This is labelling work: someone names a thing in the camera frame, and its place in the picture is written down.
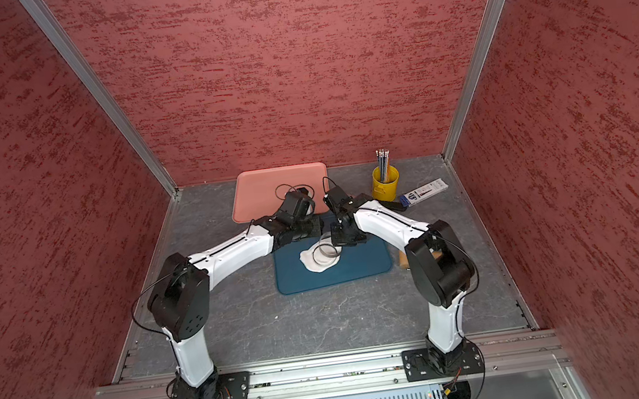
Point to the white blue pencil box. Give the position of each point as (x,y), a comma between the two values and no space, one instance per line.
(421,194)

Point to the teal tray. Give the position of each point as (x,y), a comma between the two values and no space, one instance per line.
(365,260)

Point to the pink tray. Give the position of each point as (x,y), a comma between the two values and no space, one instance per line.
(259,193)

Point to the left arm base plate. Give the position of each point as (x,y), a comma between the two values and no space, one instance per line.
(223,386)

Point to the yellow cup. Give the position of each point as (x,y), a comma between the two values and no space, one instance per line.
(385,191)

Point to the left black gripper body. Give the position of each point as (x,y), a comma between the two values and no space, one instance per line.
(306,227)

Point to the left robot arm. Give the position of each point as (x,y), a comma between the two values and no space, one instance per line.
(180,300)

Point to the aluminium front rail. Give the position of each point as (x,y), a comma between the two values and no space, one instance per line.
(364,370)

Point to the right corner aluminium post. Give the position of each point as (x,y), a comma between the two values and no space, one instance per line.
(486,33)

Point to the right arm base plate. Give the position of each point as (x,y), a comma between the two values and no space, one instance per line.
(430,363)

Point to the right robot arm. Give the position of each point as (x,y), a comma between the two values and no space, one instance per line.
(442,271)

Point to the corner aluminium post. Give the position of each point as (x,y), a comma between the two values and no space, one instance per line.
(486,33)
(53,30)

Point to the white dough piece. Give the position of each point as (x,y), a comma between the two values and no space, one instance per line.
(309,264)

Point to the left corner aluminium post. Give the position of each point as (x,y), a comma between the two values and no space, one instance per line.
(53,30)

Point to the wooden rolling pin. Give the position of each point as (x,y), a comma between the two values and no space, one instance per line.
(403,261)

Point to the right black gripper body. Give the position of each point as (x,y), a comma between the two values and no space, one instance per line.
(348,236)

